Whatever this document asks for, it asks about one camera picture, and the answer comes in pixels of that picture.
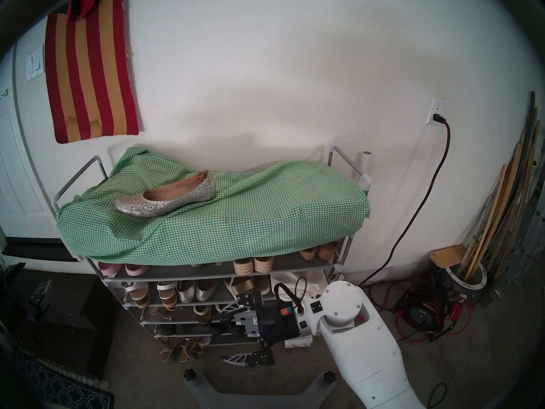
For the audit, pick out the tan wedge shoe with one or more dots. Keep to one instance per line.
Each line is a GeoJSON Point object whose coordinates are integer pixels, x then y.
{"type": "Point", "coordinates": [308, 254]}
{"type": "Point", "coordinates": [328, 251]}

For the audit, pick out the green gingham cloth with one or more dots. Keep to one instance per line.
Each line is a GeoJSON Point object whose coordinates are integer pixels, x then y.
{"type": "Point", "coordinates": [255, 212]}

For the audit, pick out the light wooden slat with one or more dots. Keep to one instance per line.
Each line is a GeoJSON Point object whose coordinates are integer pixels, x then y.
{"type": "Point", "coordinates": [489, 216]}
{"type": "Point", "coordinates": [509, 191]}

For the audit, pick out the tan fringed moccasin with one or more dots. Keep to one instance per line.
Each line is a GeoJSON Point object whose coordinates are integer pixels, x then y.
{"type": "Point", "coordinates": [169, 352]}
{"type": "Point", "coordinates": [190, 352]}

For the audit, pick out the white light switch plate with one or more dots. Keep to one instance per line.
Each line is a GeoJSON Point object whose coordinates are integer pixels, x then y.
{"type": "Point", "coordinates": [35, 65]}

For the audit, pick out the blue patterned floor rug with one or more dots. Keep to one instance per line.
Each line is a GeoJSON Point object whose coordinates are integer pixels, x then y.
{"type": "Point", "coordinates": [64, 387]}

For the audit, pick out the smooth metallic silver flat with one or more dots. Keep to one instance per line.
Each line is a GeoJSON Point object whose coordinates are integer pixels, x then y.
{"type": "Point", "coordinates": [205, 289]}
{"type": "Point", "coordinates": [186, 292]}

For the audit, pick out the white blue bucket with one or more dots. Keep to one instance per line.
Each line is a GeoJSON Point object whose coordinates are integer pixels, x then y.
{"type": "Point", "coordinates": [474, 282]}

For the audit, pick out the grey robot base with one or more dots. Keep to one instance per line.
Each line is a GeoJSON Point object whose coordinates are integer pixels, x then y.
{"type": "Point", "coordinates": [204, 395]}

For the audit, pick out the brown cardboard piece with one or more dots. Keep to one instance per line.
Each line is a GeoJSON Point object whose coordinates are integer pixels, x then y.
{"type": "Point", "coordinates": [447, 255]}

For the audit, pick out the pink sandal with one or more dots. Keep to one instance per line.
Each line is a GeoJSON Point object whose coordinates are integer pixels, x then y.
{"type": "Point", "coordinates": [204, 341]}

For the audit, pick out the dark long pole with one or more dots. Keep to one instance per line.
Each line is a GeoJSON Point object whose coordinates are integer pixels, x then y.
{"type": "Point", "coordinates": [530, 127]}

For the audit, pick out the white door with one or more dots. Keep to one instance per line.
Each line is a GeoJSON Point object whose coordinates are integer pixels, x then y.
{"type": "Point", "coordinates": [17, 178]}

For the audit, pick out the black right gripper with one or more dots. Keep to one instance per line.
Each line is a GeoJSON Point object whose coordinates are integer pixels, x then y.
{"type": "Point", "coordinates": [276, 325]}

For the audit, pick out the white shoebox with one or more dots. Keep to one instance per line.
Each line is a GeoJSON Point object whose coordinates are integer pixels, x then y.
{"type": "Point", "coordinates": [298, 345]}

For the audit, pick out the pink clog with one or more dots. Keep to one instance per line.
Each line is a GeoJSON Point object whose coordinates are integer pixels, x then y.
{"type": "Point", "coordinates": [136, 269]}
{"type": "Point", "coordinates": [110, 269]}

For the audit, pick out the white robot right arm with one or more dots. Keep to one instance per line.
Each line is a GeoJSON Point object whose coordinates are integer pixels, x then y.
{"type": "Point", "coordinates": [366, 348]}

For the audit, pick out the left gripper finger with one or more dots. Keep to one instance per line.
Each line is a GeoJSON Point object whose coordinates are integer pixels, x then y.
{"type": "Point", "coordinates": [42, 295]}
{"type": "Point", "coordinates": [15, 272]}

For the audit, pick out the woven jute espadrille shoe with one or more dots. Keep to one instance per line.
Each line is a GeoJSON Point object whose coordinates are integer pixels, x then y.
{"type": "Point", "coordinates": [264, 264]}
{"type": "Point", "coordinates": [244, 268]}

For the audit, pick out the black base knob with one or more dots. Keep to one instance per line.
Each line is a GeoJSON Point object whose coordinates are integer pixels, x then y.
{"type": "Point", "coordinates": [329, 377]}
{"type": "Point", "coordinates": [191, 375]}

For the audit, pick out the grey metal ladder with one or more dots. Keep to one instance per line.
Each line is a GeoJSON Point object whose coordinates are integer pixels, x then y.
{"type": "Point", "coordinates": [532, 242]}

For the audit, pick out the white wall outlet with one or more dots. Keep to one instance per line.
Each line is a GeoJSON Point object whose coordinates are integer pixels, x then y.
{"type": "Point", "coordinates": [438, 105]}

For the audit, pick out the tan suede shoe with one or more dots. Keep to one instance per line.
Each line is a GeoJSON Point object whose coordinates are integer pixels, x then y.
{"type": "Point", "coordinates": [202, 315]}
{"type": "Point", "coordinates": [222, 318]}

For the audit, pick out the grey metal shoe rack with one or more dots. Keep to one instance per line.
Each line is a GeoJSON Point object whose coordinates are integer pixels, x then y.
{"type": "Point", "coordinates": [213, 271]}

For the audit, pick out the red yellow striped wall rug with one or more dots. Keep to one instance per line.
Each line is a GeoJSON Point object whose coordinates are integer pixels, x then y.
{"type": "Point", "coordinates": [89, 71]}

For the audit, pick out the white platform sandal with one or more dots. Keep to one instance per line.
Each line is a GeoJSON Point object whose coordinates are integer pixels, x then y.
{"type": "Point", "coordinates": [234, 286]}
{"type": "Point", "coordinates": [263, 284]}

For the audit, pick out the white tube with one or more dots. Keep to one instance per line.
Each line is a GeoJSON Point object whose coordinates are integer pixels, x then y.
{"type": "Point", "coordinates": [366, 163]}

